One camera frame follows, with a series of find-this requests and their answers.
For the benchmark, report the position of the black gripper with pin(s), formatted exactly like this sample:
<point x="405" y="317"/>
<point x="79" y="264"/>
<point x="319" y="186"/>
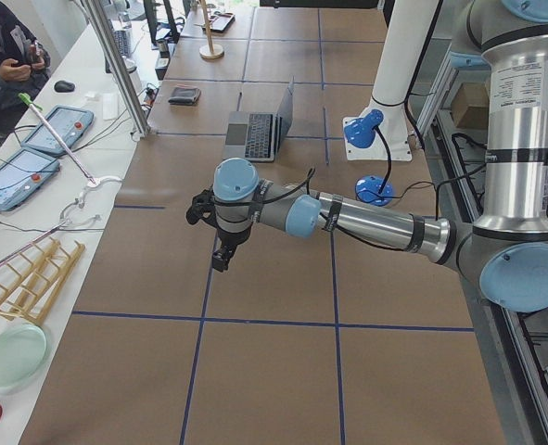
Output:
<point x="230" y="239"/>

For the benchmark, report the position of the grey laptop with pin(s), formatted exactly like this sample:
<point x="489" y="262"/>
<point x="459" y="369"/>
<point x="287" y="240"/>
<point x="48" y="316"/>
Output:
<point x="258" y="136"/>

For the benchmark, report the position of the blue desk lamp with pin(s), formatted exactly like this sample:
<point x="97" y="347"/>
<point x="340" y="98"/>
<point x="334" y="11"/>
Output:
<point x="365" y="141"/>

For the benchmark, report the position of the folded grey pink cloth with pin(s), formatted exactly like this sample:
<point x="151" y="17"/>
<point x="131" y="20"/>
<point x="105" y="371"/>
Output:
<point x="184" y="95"/>

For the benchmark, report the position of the wooden dish rack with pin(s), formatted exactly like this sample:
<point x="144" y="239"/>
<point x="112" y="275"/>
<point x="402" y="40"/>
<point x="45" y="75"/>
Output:
<point x="31" y="281"/>

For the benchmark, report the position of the far teach pendant tablet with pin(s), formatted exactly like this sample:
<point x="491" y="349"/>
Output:
<point x="70" y="123"/>

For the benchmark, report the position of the teach pendant tablet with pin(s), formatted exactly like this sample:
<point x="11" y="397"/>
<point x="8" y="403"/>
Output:
<point x="22" y="175"/>
<point x="70" y="123"/>

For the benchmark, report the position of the wooden mug tree stand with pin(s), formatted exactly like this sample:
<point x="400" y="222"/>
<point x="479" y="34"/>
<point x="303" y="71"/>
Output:
<point x="210" y="50"/>

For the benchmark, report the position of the near teach pendant tablet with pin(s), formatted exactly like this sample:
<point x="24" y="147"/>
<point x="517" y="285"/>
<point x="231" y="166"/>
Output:
<point x="22" y="175"/>

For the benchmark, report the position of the pale green plate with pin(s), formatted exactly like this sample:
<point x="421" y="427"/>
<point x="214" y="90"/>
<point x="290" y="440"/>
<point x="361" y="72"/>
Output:
<point x="22" y="352"/>

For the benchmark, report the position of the black computer mouse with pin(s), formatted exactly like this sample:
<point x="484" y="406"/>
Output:
<point x="64" y="87"/>

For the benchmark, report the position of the metal rod green tip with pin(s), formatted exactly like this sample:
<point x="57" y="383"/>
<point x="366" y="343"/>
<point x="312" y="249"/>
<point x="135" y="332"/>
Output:
<point x="26" y="99"/>

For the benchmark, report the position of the seated person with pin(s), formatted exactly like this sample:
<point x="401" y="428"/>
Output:
<point x="24" y="68"/>

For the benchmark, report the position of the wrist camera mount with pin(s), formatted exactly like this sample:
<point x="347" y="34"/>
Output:
<point x="202" y="208"/>

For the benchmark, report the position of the aluminium frame post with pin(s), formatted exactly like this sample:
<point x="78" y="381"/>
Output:
<point x="99" y="22"/>

